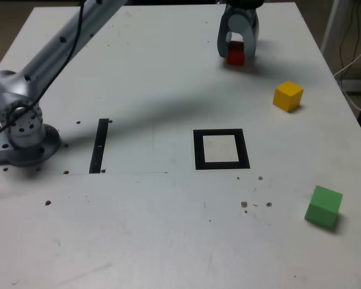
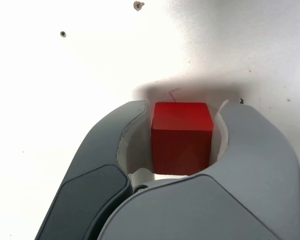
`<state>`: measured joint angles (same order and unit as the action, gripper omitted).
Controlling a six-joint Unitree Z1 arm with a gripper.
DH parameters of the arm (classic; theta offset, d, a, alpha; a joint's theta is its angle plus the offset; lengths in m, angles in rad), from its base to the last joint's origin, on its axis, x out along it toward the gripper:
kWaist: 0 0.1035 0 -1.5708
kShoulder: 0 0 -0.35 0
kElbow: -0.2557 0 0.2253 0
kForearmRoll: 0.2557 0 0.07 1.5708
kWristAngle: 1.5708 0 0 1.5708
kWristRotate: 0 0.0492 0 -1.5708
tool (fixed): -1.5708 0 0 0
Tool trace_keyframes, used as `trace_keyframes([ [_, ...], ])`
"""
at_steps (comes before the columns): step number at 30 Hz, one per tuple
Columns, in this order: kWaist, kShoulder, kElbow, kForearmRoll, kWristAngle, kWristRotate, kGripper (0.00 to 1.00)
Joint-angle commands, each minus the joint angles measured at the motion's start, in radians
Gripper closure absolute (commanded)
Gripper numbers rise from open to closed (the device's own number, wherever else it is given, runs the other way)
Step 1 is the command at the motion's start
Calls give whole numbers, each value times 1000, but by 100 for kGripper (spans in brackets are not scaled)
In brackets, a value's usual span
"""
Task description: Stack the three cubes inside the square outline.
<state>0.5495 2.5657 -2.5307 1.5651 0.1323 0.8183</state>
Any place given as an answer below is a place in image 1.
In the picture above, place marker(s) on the black tape strip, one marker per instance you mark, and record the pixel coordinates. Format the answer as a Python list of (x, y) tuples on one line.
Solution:
[(97, 144)]

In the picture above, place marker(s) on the black tape square outline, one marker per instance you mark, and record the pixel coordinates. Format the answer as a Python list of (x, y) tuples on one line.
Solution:
[(198, 150)]

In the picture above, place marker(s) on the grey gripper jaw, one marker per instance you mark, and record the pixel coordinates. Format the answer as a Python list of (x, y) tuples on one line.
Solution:
[(248, 30), (222, 39)]

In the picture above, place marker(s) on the green cube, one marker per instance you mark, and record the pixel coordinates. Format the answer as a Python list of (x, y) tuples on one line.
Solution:
[(323, 207)]

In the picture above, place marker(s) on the yellow cube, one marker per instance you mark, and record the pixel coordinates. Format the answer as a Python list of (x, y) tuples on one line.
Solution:
[(287, 96)]

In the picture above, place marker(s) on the white table leg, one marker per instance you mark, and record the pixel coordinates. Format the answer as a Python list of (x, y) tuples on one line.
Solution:
[(332, 27)]

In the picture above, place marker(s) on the red cube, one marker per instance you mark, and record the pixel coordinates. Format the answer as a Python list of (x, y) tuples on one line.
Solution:
[(236, 58)]

